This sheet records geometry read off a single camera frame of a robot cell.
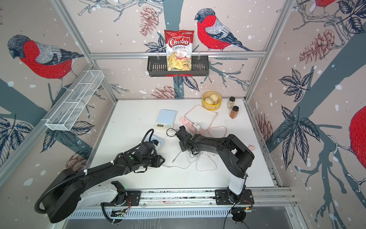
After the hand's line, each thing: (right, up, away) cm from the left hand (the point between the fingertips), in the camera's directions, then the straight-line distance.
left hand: (164, 158), depth 84 cm
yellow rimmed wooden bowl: (+37, +32, +27) cm, 56 cm away
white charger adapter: (+20, +19, +9) cm, 29 cm away
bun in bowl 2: (+36, +40, +30) cm, 62 cm away
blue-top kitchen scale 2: (-3, +22, +23) cm, 32 cm away
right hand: (+12, +7, +9) cm, 17 cm away
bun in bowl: (+31, +37, +27) cm, 56 cm away
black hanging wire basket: (-7, +59, +10) cm, 60 cm away
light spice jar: (+48, +35, +24) cm, 64 cm away
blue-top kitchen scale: (-3, +10, -3) cm, 11 cm away
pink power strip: (+15, +19, +16) cm, 29 cm away
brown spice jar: (+49, +27, +19) cm, 59 cm away
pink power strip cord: (+31, +19, +20) cm, 41 cm away
